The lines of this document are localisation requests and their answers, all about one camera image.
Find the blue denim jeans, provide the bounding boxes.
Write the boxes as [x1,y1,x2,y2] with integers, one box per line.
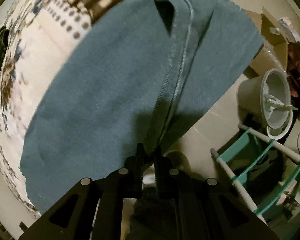
[20,0,263,213]

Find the teal grey drying rack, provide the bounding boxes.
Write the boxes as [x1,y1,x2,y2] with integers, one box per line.
[211,125,300,222]

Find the white plastic bucket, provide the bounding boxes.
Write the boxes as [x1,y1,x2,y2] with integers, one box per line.
[237,68,295,140]

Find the open cardboard box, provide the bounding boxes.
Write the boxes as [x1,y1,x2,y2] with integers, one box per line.
[245,8,293,76]

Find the dark red cloth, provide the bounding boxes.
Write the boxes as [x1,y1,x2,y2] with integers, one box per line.
[286,42,300,99]

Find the floral bed sheet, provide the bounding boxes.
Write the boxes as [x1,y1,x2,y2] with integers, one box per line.
[0,0,123,219]

